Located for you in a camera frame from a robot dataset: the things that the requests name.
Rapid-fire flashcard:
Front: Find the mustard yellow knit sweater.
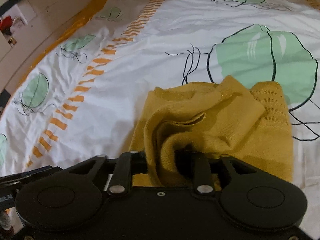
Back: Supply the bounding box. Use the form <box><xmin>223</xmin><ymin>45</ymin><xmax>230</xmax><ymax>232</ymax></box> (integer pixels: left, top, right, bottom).
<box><xmin>130</xmin><ymin>76</ymin><xmax>293</xmax><ymax>186</ymax></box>

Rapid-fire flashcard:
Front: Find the orange bed sheet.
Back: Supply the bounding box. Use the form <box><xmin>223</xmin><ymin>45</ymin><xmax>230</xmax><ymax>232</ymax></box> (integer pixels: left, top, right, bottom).
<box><xmin>17</xmin><ymin>0</ymin><xmax>107</xmax><ymax>87</ymax></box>

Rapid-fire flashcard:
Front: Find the white leaf-print duvet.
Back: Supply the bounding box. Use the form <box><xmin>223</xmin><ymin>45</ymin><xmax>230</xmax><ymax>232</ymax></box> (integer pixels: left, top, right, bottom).
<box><xmin>1</xmin><ymin>0</ymin><xmax>319</xmax><ymax>238</ymax></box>

